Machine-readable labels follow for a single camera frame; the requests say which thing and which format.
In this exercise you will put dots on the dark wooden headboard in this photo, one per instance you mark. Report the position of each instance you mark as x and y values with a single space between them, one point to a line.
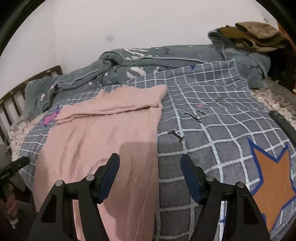
13 103

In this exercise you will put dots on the grey checkered blanket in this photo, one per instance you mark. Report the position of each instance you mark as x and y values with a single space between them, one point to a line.
209 113

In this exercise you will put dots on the pink knit garment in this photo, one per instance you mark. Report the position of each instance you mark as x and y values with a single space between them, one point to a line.
124 121

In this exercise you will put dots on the brown folded clothes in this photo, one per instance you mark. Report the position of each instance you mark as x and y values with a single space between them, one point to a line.
255 36

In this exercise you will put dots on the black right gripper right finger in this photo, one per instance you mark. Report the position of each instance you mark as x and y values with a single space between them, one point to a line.
243 220

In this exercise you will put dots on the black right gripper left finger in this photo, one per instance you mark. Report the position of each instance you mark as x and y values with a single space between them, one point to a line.
68 204

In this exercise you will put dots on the person's left hand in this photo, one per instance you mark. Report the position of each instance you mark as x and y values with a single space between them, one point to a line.
11 202

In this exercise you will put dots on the smartphone in grey case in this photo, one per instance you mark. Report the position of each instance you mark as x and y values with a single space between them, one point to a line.
284 124

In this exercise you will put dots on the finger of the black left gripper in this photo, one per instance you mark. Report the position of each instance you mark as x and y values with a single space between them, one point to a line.
10 170

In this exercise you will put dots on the floral bed sheet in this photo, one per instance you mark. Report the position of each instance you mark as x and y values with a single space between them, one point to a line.
29 135

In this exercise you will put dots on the grey-green fleece blanket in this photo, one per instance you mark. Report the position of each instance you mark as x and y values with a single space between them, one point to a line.
120 65

